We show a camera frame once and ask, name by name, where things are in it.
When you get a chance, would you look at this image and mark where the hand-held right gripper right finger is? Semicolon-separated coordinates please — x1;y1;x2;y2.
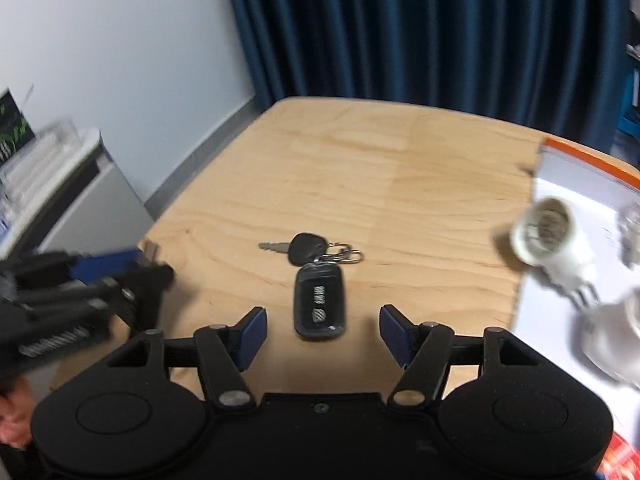
379;305;542;408

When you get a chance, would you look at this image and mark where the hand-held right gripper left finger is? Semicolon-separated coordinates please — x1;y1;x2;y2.
107;306;267;409

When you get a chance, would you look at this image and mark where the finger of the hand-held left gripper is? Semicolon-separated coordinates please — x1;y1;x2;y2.
82;262;177;342
10;247;151;286

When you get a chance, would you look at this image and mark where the black key fob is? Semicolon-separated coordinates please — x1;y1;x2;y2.
292;262;347;342

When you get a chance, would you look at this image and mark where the white mosquito repellent heater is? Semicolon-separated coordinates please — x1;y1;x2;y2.
510;196;601;307

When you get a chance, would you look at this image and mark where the white charger block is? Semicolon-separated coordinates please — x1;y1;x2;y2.
580;290;640;386

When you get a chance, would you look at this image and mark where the white cardboard box orange rim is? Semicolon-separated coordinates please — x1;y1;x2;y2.
510;137;640;480

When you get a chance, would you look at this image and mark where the red blue playing card box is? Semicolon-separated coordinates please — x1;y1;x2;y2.
597;430;640;480

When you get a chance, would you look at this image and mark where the grey cabinet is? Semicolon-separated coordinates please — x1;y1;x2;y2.
0;127;156;263

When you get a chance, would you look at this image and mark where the black headed key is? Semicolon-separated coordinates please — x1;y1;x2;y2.
258;232;327;267

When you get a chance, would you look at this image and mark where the white keyboard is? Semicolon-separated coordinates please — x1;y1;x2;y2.
0;119;101;188

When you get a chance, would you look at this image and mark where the black green box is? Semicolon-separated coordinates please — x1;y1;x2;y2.
0;87;37;163

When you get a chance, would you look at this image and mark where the wide dark blue curtain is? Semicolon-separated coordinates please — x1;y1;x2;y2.
220;0;633;136

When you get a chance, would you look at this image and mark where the metal key ring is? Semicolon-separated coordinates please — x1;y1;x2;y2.
320;242;363;265

